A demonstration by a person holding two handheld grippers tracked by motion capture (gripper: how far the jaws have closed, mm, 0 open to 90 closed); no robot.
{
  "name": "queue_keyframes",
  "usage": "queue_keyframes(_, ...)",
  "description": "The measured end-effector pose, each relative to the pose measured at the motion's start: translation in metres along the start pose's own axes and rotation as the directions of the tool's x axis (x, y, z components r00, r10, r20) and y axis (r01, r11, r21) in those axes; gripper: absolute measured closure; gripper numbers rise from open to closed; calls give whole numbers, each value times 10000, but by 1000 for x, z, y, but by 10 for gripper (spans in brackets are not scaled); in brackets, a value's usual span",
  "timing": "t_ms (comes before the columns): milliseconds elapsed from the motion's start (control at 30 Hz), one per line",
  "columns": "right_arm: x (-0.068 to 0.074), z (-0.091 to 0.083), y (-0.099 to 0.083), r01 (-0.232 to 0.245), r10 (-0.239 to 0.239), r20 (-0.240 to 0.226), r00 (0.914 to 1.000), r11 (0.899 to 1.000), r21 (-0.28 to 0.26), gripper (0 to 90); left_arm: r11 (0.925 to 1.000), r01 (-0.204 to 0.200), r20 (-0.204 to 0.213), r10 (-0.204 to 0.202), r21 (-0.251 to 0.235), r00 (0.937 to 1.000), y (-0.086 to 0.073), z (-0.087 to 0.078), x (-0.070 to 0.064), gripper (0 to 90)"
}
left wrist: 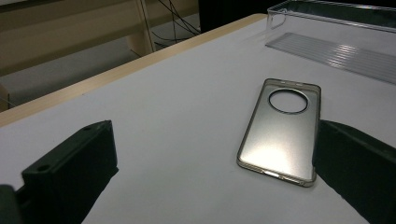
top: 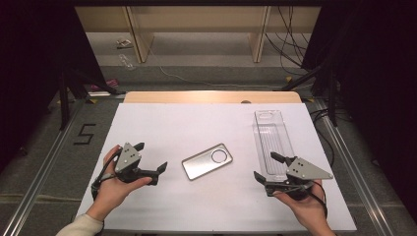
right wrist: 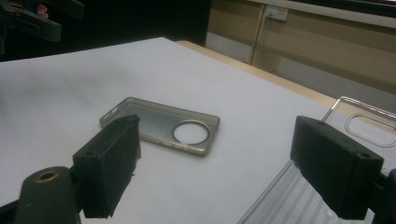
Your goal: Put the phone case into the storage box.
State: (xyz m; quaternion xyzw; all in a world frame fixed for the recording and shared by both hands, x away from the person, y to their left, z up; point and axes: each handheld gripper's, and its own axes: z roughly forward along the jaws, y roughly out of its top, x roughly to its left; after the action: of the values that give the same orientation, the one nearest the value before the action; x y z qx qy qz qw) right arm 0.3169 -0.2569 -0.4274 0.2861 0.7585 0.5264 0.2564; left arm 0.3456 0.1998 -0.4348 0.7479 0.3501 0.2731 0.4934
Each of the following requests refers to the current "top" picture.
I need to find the clear plastic piece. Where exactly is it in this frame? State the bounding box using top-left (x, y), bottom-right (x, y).
top-left (118, 53), bottom-right (136, 72)

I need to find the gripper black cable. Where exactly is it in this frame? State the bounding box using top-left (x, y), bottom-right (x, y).
top-left (90, 148), bottom-right (123, 202)
top-left (308, 179), bottom-right (329, 219)

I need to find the black metal stand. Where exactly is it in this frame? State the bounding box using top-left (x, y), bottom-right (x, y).
top-left (58, 70), bottom-right (127, 132)
top-left (281, 65), bottom-right (338, 127)

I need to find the grey phone case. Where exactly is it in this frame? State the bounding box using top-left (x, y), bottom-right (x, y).
top-left (181, 143), bottom-right (234, 182)

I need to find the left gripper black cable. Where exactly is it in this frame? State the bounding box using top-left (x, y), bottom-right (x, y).
top-left (90, 148), bottom-right (123, 202)

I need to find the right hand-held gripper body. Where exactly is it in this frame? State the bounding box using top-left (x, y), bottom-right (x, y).
top-left (265, 156), bottom-right (334, 202)

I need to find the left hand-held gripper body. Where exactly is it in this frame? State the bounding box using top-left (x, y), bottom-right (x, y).
top-left (113, 142), bottom-right (160, 187)

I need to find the person's left hand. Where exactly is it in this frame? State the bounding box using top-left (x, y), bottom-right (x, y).
top-left (87, 145), bottom-right (153, 222)

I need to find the wooden shelf unit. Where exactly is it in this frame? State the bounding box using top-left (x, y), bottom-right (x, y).
top-left (74, 5), bottom-right (323, 64)

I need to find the person's right hand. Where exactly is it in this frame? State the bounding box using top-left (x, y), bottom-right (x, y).
top-left (272, 179), bottom-right (335, 232)

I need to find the small crumpled paper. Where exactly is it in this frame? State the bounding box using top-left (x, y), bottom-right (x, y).
top-left (116, 37), bottom-right (134, 50)

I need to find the clear plastic packaging tray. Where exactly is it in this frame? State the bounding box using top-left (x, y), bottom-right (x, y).
top-left (253, 109), bottom-right (296, 183)

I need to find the bundle of black cables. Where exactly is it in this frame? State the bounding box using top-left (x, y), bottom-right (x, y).
top-left (265, 5), bottom-right (313, 77)

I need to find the dark curtain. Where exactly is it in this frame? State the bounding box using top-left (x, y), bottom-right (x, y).
top-left (301, 0), bottom-right (417, 224)
top-left (0, 0), bottom-right (109, 175)

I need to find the pink object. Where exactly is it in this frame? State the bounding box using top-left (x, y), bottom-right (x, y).
top-left (90, 78), bottom-right (119, 92)

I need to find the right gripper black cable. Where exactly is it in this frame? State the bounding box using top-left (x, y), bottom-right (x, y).
top-left (308, 179), bottom-right (329, 219)

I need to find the metal floor rail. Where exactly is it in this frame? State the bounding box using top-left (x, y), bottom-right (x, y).
top-left (3, 99), bottom-right (87, 236)
top-left (316, 99), bottom-right (394, 236)

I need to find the white board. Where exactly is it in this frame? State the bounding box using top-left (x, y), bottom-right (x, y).
top-left (76, 102), bottom-right (358, 234)

